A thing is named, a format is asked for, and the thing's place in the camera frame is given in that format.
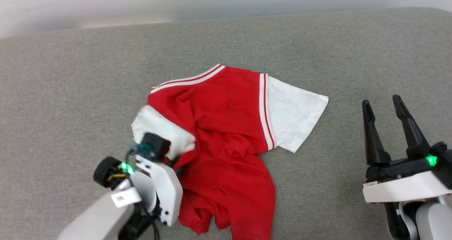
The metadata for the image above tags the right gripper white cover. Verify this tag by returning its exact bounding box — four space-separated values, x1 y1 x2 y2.
362 95 452 204

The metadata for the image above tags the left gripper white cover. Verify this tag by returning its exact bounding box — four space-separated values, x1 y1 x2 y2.
94 155 183 227

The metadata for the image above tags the red and white shirt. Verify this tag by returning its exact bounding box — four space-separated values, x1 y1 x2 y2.
131 64 329 240

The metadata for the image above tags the grey fabric sofa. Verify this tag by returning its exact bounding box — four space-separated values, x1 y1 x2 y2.
0 7 452 240

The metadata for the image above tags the teal left camera cable connector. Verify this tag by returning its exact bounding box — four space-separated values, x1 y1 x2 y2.
135 143 156 156

